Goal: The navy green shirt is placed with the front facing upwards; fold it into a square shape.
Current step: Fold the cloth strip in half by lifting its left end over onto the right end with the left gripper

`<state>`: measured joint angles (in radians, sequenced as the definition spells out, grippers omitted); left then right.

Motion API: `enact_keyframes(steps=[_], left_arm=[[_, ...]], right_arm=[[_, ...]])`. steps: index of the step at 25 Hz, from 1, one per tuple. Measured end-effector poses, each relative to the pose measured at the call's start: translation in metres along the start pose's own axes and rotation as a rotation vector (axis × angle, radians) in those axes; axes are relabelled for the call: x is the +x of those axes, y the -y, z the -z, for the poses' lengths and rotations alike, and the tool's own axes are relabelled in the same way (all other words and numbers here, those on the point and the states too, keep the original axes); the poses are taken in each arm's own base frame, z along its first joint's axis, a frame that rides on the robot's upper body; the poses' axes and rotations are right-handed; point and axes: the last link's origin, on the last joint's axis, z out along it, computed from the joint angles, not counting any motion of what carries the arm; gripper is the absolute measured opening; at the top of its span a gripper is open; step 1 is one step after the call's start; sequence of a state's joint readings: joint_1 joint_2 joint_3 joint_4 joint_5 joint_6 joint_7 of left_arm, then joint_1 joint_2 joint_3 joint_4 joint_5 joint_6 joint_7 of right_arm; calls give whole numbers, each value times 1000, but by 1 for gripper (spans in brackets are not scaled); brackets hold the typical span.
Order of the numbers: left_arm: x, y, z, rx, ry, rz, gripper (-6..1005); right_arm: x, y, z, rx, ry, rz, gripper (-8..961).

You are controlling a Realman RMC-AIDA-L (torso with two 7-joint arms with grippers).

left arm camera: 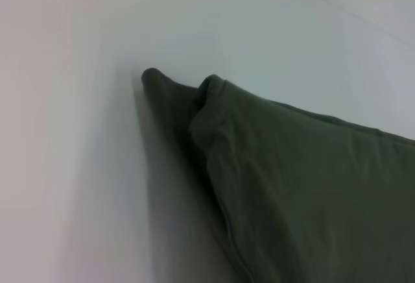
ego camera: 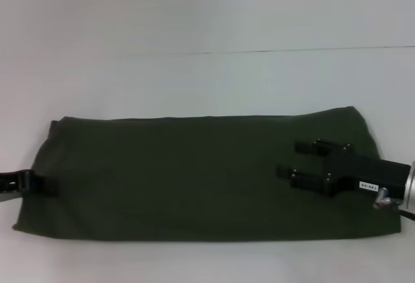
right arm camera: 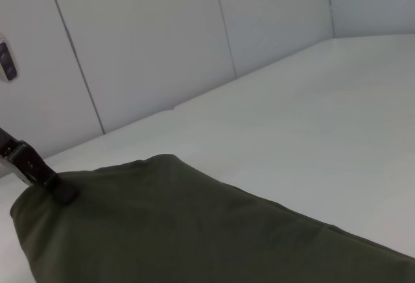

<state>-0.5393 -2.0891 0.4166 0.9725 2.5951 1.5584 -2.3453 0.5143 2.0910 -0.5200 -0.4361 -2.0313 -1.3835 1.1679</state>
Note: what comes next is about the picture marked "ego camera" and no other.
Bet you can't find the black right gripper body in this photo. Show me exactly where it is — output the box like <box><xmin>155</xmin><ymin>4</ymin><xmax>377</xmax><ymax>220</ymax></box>
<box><xmin>323</xmin><ymin>145</ymin><xmax>411</xmax><ymax>200</ymax></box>

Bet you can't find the dark green FREE t-shirt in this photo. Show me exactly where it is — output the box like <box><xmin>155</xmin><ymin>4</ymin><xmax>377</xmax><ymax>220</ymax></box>
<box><xmin>12</xmin><ymin>104</ymin><xmax>403</xmax><ymax>243</ymax></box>

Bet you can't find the right arm cable connector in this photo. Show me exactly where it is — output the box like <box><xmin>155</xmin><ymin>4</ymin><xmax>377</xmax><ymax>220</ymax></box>
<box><xmin>372</xmin><ymin>187</ymin><xmax>415</xmax><ymax>222</ymax></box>

